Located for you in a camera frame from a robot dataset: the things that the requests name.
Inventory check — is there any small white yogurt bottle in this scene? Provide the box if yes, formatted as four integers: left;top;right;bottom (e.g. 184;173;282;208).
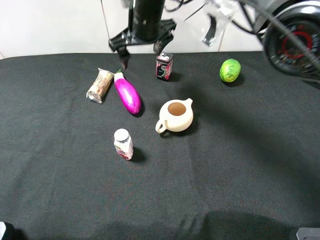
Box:
114;128;134;161

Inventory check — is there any purple toy eggplant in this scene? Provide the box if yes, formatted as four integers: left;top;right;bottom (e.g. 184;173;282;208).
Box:
114;69;141;115

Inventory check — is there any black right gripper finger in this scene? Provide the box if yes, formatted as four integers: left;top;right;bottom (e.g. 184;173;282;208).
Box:
117;46;131;70

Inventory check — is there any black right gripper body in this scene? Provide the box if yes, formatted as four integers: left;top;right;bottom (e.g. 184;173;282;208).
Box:
108;19;177;53

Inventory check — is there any green lime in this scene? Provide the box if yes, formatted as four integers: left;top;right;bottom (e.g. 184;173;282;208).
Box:
219;58;241;83

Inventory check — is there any black red gum box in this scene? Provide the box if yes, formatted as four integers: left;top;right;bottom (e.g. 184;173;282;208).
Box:
156;52;173;81

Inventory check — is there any wrapped snack bar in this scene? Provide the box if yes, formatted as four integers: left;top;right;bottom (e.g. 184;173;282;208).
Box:
86;68;115;104

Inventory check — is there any cream ceramic teapot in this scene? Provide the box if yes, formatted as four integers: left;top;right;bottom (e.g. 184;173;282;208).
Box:
155;98;194;134

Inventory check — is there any black table cloth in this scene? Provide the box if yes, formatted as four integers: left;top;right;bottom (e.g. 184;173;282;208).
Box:
0;52;320;240

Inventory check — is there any black cable with tape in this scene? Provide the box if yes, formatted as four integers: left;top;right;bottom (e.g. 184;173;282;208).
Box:
183;0;241;48

